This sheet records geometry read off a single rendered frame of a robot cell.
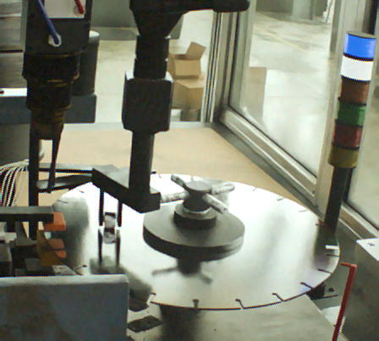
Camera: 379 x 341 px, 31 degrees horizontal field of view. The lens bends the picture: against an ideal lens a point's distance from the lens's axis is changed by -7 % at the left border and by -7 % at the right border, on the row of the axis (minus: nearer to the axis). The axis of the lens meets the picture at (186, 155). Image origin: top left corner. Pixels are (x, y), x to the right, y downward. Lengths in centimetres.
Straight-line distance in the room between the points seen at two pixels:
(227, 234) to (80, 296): 24
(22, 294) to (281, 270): 28
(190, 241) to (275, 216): 15
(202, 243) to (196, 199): 5
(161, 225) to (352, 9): 68
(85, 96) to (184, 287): 34
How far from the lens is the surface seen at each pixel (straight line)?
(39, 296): 56
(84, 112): 91
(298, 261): 74
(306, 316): 83
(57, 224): 72
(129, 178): 70
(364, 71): 95
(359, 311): 94
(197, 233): 74
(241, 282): 68
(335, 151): 98
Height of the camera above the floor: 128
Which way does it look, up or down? 19 degrees down
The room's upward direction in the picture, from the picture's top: 6 degrees clockwise
